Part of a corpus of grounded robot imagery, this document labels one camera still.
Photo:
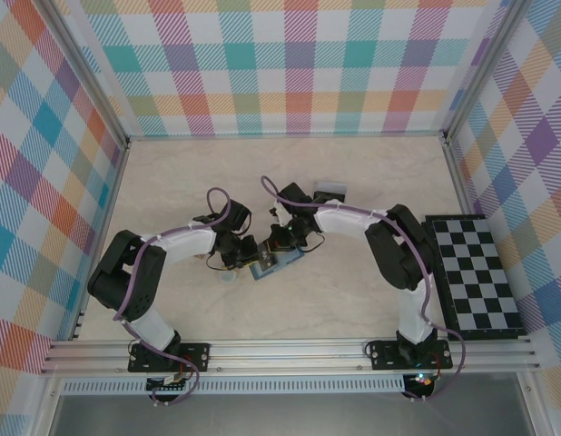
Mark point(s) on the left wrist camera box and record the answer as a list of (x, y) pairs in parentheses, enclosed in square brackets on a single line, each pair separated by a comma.
[(239, 213)]

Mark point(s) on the long aluminium mounting rail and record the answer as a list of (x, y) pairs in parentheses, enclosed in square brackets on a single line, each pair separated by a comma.
[(285, 354)]

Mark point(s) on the teal card holder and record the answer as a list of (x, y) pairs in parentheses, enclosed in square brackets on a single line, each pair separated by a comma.
[(288, 260)]

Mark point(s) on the aluminium frame post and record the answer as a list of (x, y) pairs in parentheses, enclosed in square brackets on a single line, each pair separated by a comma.
[(485, 68), (87, 77)]

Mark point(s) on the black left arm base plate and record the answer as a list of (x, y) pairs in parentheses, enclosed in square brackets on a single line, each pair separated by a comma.
[(194, 356)]

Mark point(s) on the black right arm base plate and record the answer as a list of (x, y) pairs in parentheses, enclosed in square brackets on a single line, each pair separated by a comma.
[(385, 354)]

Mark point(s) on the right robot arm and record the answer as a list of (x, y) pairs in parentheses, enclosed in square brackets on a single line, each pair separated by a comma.
[(398, 259)]

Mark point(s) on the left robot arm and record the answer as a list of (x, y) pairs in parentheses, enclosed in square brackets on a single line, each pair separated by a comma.
[(126, 290)]

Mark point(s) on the dark credit card yellow print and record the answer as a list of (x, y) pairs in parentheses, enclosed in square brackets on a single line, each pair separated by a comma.
[(265, 259)]

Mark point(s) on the black grey checkerboard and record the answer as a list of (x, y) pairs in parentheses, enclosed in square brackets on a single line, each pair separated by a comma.
[(480, 272)]

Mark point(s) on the black credit card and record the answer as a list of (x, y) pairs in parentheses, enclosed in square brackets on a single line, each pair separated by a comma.
[(328, 198)]

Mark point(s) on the aluminium frame bottom rail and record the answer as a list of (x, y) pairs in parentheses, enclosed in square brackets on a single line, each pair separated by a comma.
[(285, 136)]

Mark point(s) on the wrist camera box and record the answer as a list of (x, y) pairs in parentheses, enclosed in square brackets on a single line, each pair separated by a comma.
[(293, 194), (239, 213)]

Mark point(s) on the small circuit board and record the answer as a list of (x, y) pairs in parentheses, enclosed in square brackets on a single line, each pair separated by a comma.
[(421, 381), (169, 383)]

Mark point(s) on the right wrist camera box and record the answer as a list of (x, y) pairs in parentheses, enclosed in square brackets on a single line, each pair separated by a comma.
[(293, 194)]

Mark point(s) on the aluminium frame side rail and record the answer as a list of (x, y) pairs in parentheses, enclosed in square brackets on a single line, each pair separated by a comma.
[(105, 227), (459, 181)]

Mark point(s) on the pink toy microphone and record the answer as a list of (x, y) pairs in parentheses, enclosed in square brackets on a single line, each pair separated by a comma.
[(227, 277)]

